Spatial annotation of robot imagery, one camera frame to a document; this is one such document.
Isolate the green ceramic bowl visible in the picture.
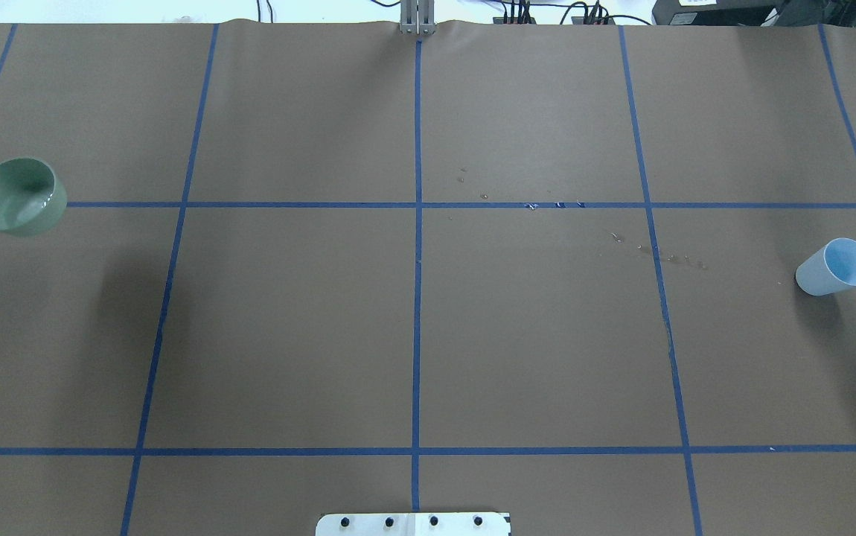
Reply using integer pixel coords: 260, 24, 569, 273
0, 157, 68, 237

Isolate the light blue plastic cup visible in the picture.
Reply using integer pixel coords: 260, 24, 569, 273
795, 237, 856, 296

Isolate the aluminium frame post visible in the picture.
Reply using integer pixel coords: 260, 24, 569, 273
400, 0, 437, 36

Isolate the white camera stand pillar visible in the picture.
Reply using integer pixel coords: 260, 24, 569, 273
315, 511, 512, 535

